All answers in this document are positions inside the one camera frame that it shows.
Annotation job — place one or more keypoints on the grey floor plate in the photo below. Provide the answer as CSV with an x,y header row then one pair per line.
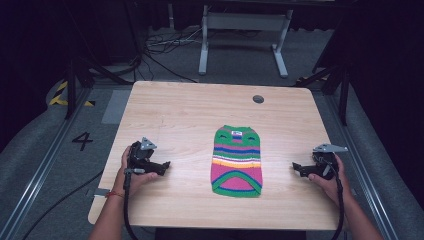
x,y
116,106

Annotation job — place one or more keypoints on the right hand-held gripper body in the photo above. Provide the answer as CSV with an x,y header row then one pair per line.
x,y
325,163

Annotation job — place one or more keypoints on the striped knitted pet sweater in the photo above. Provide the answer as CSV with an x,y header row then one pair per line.
x,y
237,163

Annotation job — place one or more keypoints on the person's right hand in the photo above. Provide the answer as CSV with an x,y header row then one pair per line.
x,y
333,190

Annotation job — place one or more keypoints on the person's left hand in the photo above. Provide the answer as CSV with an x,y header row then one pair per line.
x,y
141,180

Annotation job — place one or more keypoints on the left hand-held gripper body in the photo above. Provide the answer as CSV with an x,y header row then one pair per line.
x,y
140,156

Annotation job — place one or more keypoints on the metal floor rail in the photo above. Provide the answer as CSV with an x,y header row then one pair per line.
x,y
40,173
363,173

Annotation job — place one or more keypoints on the black metal stand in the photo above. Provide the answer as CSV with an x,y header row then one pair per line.
x,y
71,86
343,90

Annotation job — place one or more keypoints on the grey metal desk frame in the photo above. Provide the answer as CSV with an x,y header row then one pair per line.
x,y
245,21

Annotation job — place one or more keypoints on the yellow black floor tape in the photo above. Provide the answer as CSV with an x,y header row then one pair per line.
x,y
60,98

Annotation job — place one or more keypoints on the metal table edge bracket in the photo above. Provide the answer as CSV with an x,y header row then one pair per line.
x,y
101,192

